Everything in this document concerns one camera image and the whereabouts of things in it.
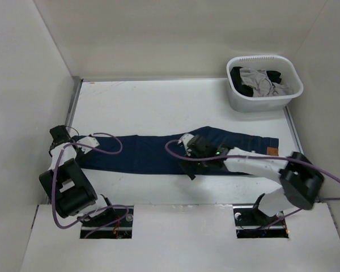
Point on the white plastic laundry basket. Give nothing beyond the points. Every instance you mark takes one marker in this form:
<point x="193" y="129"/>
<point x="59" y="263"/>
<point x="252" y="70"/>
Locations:
<point x="281" y="64"/>

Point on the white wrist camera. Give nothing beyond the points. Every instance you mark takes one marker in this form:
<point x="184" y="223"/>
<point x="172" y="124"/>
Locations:
<point x="185" y="139"/>
<point x="90" y="141"/>

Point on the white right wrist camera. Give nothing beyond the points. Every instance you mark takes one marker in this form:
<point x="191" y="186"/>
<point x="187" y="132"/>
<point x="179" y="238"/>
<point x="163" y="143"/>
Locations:
<point x="185" y="139"/>

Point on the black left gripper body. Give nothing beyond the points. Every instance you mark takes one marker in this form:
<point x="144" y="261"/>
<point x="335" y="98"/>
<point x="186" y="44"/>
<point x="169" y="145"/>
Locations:
<point x="81" y="154"/>

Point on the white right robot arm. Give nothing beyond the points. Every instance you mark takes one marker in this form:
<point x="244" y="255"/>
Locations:
<point x="299" y="183"/>

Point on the black garment in basket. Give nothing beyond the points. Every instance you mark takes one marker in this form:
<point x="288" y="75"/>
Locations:
<point x="274" y="76"/>

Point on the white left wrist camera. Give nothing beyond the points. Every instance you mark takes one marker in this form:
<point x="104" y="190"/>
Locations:
<point x="90" y="141"/>

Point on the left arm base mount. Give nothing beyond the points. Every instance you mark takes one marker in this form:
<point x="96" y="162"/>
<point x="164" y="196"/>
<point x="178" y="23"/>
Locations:
<point x="112" y="224"/>

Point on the grey garment in basket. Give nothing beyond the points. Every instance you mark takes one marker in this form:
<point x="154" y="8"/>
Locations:
<point x="261" y="84"/>

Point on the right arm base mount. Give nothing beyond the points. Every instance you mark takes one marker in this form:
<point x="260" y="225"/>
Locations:
<point x="253" y="224"/>

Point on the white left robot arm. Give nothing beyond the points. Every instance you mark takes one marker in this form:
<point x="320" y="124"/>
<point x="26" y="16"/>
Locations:
<point x="67" y="187"/>

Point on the dark blue denim trousers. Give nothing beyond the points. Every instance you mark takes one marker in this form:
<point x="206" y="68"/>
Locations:
<point x="147" y="155"/>

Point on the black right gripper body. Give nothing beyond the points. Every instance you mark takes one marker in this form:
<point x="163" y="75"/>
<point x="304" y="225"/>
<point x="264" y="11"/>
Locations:
<point x="199" y="166"/>

